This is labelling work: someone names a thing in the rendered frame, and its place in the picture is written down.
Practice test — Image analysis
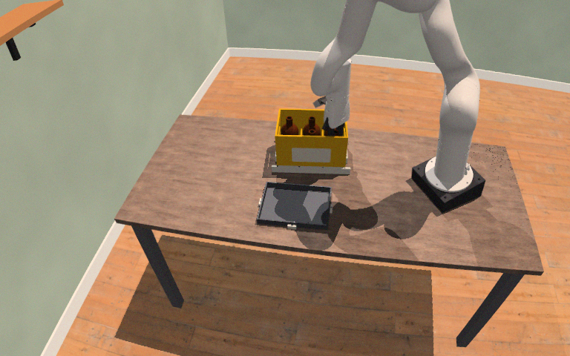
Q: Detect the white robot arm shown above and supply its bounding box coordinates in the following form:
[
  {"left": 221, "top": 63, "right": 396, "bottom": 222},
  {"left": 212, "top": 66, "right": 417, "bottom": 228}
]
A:
[{"left": 311, "top": 0, "right": 480, "bottom": 192}]

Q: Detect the yellow wooden crate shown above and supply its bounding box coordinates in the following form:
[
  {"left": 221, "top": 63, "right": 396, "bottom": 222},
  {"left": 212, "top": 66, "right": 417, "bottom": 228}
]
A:
[{"left": 275, "top": 109, "right": 348, "bottom": 167}]

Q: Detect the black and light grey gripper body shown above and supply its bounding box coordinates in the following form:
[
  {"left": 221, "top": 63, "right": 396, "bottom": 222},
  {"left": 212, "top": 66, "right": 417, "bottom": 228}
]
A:
[{"left": 324, "top": 99, "right": 350, "bottom": 129}]

